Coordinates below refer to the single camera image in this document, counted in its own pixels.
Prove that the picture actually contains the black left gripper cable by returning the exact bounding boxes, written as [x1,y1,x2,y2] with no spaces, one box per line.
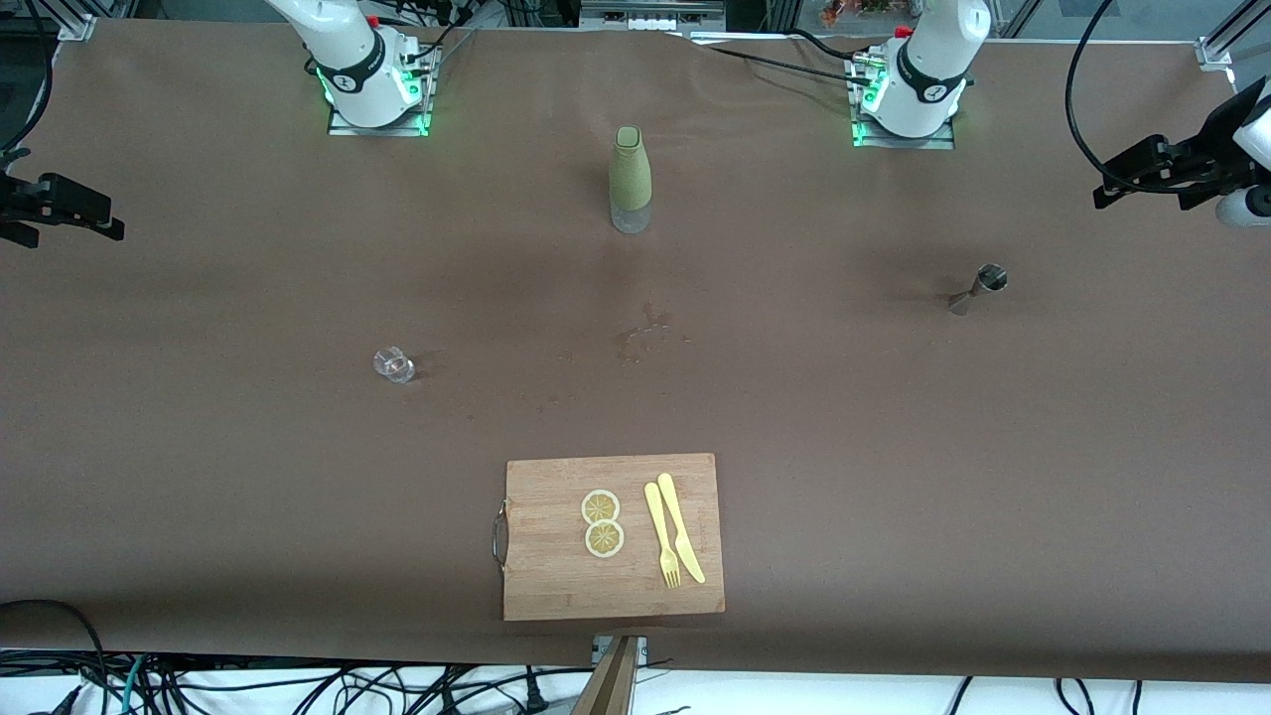
[1064,0,1128,195]

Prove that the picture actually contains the black base power cable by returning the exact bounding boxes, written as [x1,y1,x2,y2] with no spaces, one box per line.
[685,28,880,90]

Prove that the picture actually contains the grey power strip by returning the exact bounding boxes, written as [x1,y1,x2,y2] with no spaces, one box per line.
[581,0,726,31]

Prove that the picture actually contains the thick black cable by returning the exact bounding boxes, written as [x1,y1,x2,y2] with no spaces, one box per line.
[0,599,110,715]

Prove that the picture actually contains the steel double jigger cup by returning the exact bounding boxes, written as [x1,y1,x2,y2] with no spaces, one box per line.
[948,263,1010,317]

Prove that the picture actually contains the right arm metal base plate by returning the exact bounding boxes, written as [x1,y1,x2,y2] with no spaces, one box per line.
[326,45,435,138]

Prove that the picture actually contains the wooden post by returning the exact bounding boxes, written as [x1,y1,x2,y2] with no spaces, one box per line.
[571,636,641,715]

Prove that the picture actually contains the yellow plastic fork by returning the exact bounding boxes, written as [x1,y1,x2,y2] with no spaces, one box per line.
[644,483,682,589]

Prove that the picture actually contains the teal cable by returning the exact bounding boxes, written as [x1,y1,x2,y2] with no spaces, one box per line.
[119,655,150,715]

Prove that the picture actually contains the wooden cutting board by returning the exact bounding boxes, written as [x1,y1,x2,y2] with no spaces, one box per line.
[492,454,726,622]

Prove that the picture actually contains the yellow plastic knife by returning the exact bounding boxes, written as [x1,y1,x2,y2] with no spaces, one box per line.
[657,473,707,585]

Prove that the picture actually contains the green sleeved glass bottle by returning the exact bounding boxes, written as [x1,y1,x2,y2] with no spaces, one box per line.
[609,126,653,235]

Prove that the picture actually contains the brown table cover sheet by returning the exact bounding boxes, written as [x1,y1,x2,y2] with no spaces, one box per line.
[0,18,1271,684]

